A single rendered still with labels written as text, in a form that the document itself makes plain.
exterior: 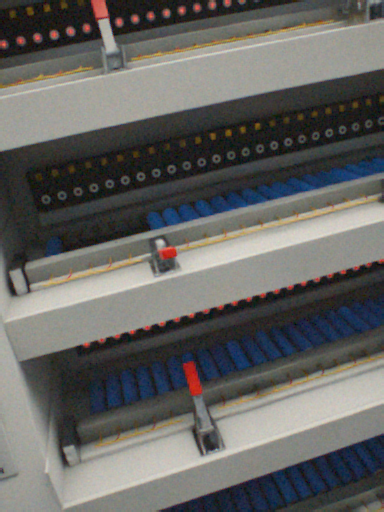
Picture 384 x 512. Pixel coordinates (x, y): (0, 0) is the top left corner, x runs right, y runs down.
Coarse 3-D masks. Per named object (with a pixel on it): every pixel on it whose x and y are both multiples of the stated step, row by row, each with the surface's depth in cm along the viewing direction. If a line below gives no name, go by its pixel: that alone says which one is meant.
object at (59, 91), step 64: (64, 0) 56; (128, 0) 58; (192, 0) 59; (256, 0) 61; (320, 0) 62; (0, 64) 56; (64, 64) 48; (128, 64) 47; (192, 64) 43; (256, 64) 45; (320, 64) 46; (0, 128) 42; (64, 128) 43
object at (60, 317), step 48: (336, 144) 65; (144, 192) 61; (0, 240) 49; (240, 240) 50; (288, 240) 48; (336, 240) 48; (0, 288) 44; (48, 288) 48; (96, 288) 45; (144, 288) 45; (192, 288) 46; (240, 288) 47; (48, 336) 44; (96, 336) 45
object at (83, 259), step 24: (312, 192) 52; (336, 192) 52; (360, 192) 53; (216, 216) 51; (240, 216) 50; (264, 216) 51; (288, 216) 52; (312, 216) 50; (120, 240) 49; (144, 240) 49; (168, 240) 49; (192, 240) 50; (216, 240) 49; (48, 264) 47; (72, 264) 48; (96, 264) 49; (120, 264) 47
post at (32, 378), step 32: (0, 192) 56; (0, 224) 52; (0, 320) 42; (0, 352) 43; (0, 384) 43; (32, 384) 47; (0, 416) 43; (32, 416) 44; (32, 448) 44; (0, 480) 44; (32, 480) 44
